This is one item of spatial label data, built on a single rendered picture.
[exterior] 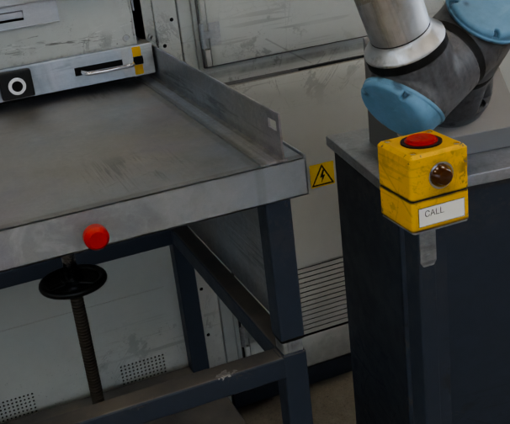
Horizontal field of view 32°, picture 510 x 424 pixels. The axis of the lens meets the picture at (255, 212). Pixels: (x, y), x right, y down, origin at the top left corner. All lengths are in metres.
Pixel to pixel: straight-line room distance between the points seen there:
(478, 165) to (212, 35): 0.67
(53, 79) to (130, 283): 0.50
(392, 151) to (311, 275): 1.07
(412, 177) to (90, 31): 0.88
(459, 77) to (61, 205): 0.57
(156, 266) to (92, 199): 0.80
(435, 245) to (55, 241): 0.48
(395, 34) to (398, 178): 0.23
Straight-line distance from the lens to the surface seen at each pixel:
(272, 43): 1.90
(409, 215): 1.06
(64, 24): 1.73
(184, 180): 1.19
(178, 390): 1.32
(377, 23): 1.20
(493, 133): 1.49
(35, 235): 1.15
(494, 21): 1.31
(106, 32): 1.75
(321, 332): 2.17
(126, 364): 2.04
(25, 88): 1.70
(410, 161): 1.03
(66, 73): 1.73
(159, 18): 1.83
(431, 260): 1.12
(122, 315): 1.99
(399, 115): 1.25
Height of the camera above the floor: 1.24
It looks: 22 degrees down
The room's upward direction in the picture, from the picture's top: 7 degrees counter-clockwise
